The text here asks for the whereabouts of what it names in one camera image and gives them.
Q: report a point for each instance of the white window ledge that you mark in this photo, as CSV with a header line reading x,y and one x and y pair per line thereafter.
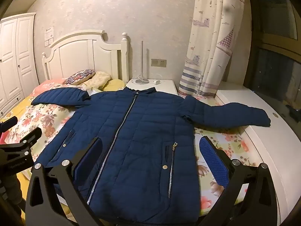
x,y
270,136

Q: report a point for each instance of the cream pillow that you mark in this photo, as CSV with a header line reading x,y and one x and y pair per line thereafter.
x,y
98,80

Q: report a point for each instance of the white nightstand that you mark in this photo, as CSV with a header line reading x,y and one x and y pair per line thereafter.
x,y
162,86

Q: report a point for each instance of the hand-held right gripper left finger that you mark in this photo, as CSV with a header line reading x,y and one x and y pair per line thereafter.
x,y
90,154

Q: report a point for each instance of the navy blue puffer jacket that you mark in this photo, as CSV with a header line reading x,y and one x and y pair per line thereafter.
x,y
141,134

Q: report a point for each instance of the dark object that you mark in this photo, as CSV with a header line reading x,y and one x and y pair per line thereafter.
x,y
294,113

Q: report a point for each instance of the white wooden headboard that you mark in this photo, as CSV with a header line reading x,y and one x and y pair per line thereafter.
x,y
77,56

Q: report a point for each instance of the small round disc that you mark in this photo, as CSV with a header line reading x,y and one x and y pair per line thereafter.
x,y
274,115

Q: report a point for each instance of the white power adapter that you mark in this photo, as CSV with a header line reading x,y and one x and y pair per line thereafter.
x,y
157,82

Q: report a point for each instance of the embroidered flower pillow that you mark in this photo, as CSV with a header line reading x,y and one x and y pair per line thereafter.
x,y
80,76

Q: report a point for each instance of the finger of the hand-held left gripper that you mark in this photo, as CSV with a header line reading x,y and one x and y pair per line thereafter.
x,y
29,137
9,123

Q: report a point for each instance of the wall switch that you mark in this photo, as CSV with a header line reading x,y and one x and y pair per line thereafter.
x,y
48,42

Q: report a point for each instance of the printed boat curtain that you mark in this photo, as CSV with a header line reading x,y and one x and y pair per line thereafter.
x,y
211,40

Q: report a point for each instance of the dark window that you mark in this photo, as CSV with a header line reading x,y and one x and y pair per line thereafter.
x,y
275,70

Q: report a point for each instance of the beige wall socket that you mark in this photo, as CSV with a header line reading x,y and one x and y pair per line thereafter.
x,y
158,62

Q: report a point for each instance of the slim grey table lamp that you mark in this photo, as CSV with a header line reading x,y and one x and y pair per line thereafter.
x,y
142,58

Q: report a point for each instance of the floral bed sheet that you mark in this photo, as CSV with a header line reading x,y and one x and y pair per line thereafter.
x,y
218,143

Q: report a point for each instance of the white wall notice paper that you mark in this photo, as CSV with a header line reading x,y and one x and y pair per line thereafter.
x,y
49,32

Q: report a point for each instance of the white wardrobe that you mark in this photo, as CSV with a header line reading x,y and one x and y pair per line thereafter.
x,y
14,58

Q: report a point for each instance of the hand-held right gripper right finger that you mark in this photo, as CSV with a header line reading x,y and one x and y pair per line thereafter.
x,y
214,160

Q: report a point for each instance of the yellow pillow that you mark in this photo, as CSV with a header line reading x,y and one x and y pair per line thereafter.
x,y
114,84

